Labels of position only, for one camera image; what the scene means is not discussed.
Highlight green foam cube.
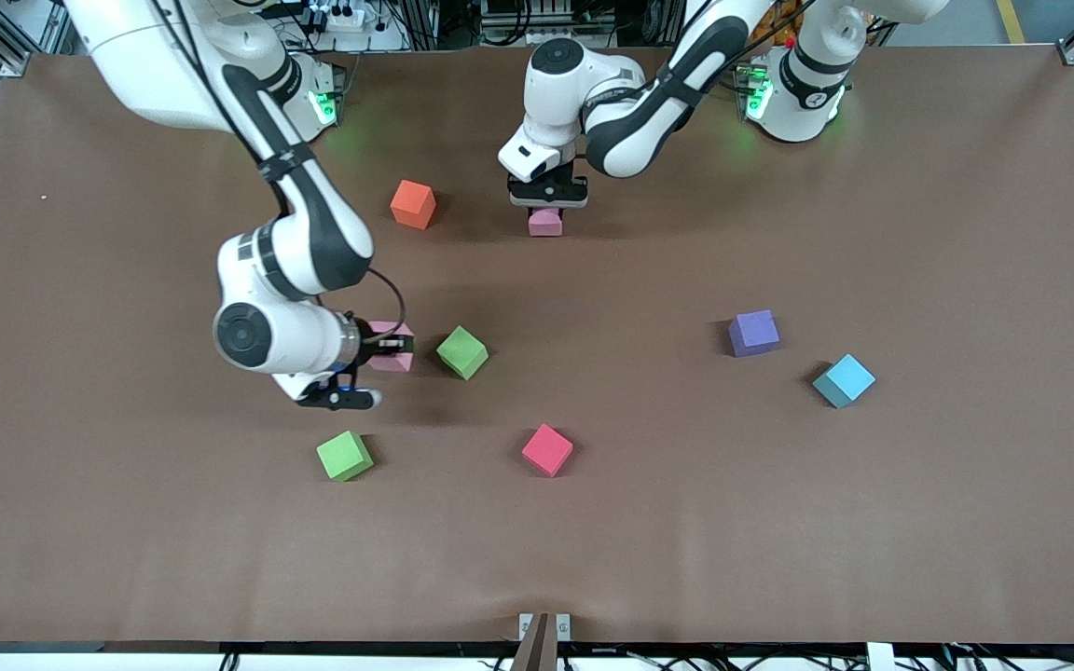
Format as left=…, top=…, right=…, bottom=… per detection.
left=435, top=325, right=490, bottom=381
left=316, top=430, right=375, bottom=483

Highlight purple foam cube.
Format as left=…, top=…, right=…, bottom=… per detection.
left=728, top=309, right=780, bottom=359

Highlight cyan foam cube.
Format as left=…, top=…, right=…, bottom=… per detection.
left=812, top=353, right=876, bottom=409

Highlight orange foam cube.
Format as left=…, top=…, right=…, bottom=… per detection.
left=390, top=180, right=438, bottom=231

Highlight metal equipment rack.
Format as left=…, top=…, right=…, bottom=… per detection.
left=476, top=0, right=585, bottom=46

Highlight red pink foam cube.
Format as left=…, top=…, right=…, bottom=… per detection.
left=521, top=423, right=575, bottom=478

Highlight white power strip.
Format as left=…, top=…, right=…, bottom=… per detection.
left=309, top=5, right=370, bottom=34

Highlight brown table cover sheet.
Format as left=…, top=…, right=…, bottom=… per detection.
left=0, top=45, right=1074, bottom=646

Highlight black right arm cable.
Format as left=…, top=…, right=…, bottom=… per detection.
left=150, top=0, right=407, bottom=346

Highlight metal mounting bracket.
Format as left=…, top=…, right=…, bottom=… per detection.
left=518, top=612, right=572, bottom=644

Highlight brown upright post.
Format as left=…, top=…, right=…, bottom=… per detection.
left=511, top=613, right=558, bottom=671

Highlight tangled black cables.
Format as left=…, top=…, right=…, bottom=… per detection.
left=943, top=626, right=1074, bottom=671

